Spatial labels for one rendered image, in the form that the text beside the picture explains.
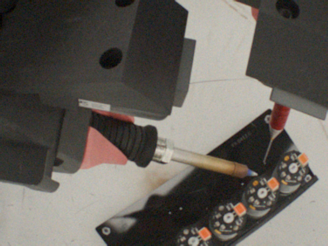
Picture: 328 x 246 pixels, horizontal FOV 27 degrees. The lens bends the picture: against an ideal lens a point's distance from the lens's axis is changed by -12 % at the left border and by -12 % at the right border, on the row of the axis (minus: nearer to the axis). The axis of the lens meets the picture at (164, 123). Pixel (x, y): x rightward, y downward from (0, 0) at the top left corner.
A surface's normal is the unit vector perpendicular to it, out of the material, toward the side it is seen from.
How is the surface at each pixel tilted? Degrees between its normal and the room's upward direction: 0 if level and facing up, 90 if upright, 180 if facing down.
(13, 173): 29
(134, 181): 0
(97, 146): 83
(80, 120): 61
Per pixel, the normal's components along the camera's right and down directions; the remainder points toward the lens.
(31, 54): -0.50, -0.30
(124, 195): -0.04, -0.25
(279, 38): -0.32, 0.79
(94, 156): 0.97, 0.12
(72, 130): 0.85, 0.01
